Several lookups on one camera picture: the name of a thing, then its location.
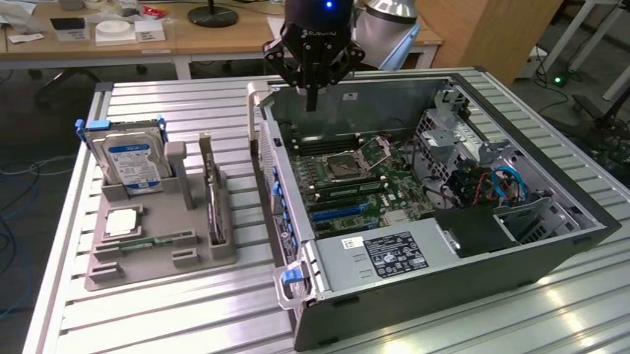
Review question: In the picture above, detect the black wire connector block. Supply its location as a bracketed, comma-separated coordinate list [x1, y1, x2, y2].
[448, 167, 496, 209]

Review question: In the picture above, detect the grey parts rack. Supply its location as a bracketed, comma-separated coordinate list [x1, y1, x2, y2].
[84, 141, 240, 292]

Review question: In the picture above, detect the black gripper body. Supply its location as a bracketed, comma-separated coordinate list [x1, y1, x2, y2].
[280, 0, 356, 89]

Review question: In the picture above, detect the metal socket cover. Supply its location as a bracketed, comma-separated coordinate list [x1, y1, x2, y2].
[355, 134, 399, 167]

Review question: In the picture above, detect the hard disk with blue caddy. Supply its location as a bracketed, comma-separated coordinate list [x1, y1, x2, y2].
[73, 114, 172, 195]

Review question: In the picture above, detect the black open PC case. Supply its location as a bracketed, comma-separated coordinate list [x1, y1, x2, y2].
[245, 72, 625, 352]

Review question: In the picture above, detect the black RAM slot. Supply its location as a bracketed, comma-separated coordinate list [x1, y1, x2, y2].
[298, 147, 362, 156]
[296, 142, 360, 152]
[295, 137, 359, 148]
[294, 132, 358, 143]

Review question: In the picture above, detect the silver CPU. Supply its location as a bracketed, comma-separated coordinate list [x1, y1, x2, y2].
[103, 209, 140, 237]

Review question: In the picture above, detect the white paper card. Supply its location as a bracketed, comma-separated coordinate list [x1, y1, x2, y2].
[7, 32, 44, 44]

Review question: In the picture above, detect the white table frame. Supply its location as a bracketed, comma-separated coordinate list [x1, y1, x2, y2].
[538, 0, 630, 100]

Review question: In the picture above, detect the silver disk bay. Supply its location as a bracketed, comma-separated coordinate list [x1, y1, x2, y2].
[414, 108, 511, 167]

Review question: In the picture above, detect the white box with round hollow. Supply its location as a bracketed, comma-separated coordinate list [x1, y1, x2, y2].
[95, 20, 137, 47]

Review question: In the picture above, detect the expansion card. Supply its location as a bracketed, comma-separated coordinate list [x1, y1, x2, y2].
[197, 132, 231, 246]

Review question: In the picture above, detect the silver chipset heat sink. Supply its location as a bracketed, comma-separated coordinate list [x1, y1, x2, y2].
[382, 209, 414, 225]

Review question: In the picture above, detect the black office chair base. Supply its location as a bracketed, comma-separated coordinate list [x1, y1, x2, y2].
[28, 64, 148, 110]

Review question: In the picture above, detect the white box with black top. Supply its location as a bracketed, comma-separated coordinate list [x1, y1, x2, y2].
[49, 17, 91, 42]

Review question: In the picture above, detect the green RAM stick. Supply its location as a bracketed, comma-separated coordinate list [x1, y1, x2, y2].
[314, 179, 388, 203]
[117, 233, 192, 252]

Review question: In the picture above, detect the black round lamp base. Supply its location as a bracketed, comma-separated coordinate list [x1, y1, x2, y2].
[185, 0, 240, 29]

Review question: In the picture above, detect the plain white box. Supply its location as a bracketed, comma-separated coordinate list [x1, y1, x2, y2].
[133, 19, 167, 44]

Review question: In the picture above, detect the grey power supply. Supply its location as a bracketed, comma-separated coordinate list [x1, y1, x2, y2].
[302, 217, 463, 293]

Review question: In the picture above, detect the blue wire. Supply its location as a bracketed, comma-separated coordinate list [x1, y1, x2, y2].
[491, 164, 531, 203]

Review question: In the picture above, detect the green motherboard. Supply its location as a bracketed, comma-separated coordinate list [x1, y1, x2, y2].
[278, 121, 438, 240]

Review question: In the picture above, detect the black plastic shroud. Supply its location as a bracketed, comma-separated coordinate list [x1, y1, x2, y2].
[432, 205, 523, 259]

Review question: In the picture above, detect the wooden desk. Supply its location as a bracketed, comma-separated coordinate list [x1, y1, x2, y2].
[0, 0, 444, 71]

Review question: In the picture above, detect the black expansion slot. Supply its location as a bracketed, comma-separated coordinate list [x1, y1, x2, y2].
[306, 195, 370, 214]

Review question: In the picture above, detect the perforated metal drive cage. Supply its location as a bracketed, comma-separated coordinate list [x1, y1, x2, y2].
[492, 195, 584, 247]

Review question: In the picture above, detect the CPU socket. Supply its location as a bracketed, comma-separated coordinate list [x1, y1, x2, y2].
[316, 152, 370, 184]

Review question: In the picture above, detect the white paper sheet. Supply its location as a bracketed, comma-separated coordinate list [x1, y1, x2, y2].
[268, 16, 296, 45]

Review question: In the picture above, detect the wooden cabinet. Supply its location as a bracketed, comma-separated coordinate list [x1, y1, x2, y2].
[427, 0, 564, 86]

